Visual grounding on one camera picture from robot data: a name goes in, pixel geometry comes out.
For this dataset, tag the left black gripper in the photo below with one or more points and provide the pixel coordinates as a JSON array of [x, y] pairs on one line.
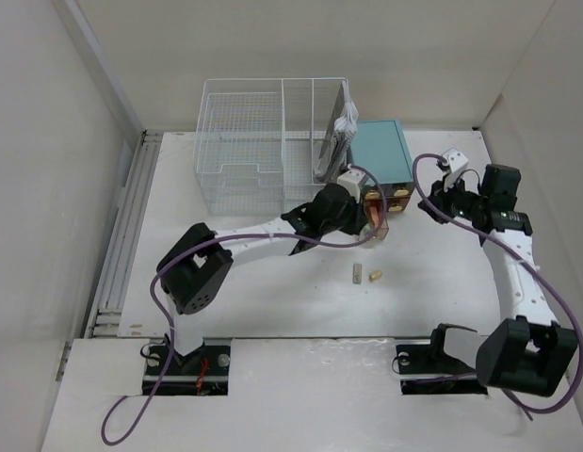
[[358, 218]]

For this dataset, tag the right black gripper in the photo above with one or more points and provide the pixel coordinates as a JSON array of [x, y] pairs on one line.
[[439, 195]]

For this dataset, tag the clear smoked drawer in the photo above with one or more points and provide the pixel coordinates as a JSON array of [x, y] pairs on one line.
[[380, 233]]

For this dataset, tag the grey white eraser block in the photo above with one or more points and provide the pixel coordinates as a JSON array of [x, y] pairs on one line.
[[357, 273]]

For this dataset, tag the grey white booklet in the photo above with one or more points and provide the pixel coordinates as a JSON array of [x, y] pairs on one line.
[[341, 130]]

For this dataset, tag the orange marker pen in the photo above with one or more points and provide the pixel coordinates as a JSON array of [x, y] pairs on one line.
[[374, 215]]

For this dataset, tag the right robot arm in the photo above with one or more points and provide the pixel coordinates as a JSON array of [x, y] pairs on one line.
[[529, 351]]

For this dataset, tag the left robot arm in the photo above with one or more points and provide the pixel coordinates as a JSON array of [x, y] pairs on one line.
[[195, 268]]

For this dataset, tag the teal drawer box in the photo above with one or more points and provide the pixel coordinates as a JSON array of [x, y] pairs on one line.
[[381, 147]]

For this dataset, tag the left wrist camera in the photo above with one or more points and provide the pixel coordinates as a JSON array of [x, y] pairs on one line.
[[352, 180]]

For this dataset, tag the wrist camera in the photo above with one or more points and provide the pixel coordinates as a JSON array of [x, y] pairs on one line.
[[454, 164], [352, 180]]

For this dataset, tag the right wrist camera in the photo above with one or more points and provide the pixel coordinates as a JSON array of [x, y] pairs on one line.
[[454, 164]]

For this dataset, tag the white wire mesh organizer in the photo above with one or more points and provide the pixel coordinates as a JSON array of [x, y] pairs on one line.
[[258, 141]]

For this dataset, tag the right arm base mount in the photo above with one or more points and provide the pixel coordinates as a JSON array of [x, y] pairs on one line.
[[441, 365]]

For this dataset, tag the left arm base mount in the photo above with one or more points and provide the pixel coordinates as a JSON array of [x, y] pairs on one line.
[[204, 372]]

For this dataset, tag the aluminium rail frame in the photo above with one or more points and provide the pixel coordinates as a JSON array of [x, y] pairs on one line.
[[104, 312]]

